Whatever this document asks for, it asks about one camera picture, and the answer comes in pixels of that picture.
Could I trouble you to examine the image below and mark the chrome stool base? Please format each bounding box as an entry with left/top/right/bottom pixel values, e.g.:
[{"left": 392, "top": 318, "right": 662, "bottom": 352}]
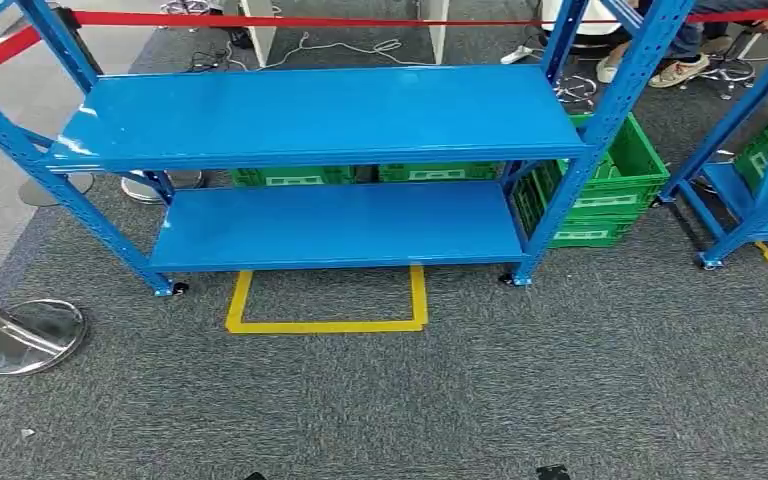
[
  {"left": 551, "top": 72, "right": 599, "bottom": 111},
  {"left": 695, "top": 36, "right": 760, "bottom": 101},
  {"left": 158, "top": 0, "right": 212, "bottom": 16}
]

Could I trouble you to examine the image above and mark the white power strip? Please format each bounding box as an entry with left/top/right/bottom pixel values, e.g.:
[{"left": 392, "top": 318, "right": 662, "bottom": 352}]
[{"left": 499, "top": 44, "right": 534, "bottom": 66}]

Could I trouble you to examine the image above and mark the chrome stanchion post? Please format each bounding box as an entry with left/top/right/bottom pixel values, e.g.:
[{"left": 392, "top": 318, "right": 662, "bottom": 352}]
[{"left": 0, "top": 286, "right": 88, "bottom": 377}]

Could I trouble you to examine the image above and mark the white desk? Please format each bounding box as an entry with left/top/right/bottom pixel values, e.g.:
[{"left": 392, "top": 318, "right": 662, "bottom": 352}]
[{"left": 238, "top": 0, "right": 452, "bottom": 68}]

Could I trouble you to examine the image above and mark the white floor cable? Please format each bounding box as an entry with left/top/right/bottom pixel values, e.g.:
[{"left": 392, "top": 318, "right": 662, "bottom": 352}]
[{"left": 224, "top": 31, "right": 425, "bottom": 71}]

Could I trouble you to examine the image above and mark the person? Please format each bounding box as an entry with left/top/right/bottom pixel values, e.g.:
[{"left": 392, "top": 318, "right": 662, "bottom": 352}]
[{"left": 595, "top": 0, "right": 768, "bottom": 89}]

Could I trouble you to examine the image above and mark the black power adapter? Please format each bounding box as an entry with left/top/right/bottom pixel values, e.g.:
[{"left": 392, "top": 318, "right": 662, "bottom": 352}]
[{"left": 185, "top": 46, "right": 233, "bottom": 73}]

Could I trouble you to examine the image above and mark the black-topped belt stanchion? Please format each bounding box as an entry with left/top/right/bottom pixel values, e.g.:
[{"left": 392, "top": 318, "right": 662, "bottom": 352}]
[{"left": 55, "top": 5, "right": 205, "bottom": 205}]

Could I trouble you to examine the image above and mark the blue metal shelf rack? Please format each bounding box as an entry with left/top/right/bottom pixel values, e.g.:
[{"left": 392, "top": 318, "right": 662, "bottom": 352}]
[
  {"left": 0, "top": 0, "right": 697, "bottom": 297},
  {"left": 658, "top": 29, "right": 768, "bottom": 271}
]

